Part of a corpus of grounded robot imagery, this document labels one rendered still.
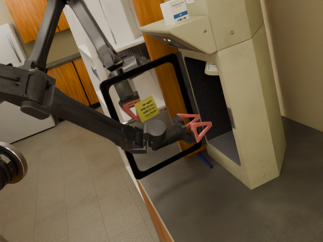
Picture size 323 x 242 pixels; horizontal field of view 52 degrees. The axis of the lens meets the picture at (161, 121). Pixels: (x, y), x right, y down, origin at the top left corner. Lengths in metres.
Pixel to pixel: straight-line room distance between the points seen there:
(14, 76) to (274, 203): 0.80
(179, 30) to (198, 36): 0.06
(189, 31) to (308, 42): 0.56
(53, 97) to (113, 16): 1.34
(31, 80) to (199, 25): 0.45
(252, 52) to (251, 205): 0.46
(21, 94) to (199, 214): 0.63
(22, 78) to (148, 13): 0.57
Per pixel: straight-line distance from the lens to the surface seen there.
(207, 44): 0.92
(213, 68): 1.06
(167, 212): 1.14
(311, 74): 1.37
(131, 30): 2.16
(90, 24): 1.39
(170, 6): 0.94
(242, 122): 1.02
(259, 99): 1.03
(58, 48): 6.40
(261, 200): 1.09
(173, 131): 1.07
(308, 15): 1.29
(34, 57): 1.50
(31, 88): 0.85
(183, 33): 0.89
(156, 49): 1.26
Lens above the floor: 1.61
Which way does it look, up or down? 21 degrees down
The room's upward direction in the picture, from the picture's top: 18 degrees counter-clockwise
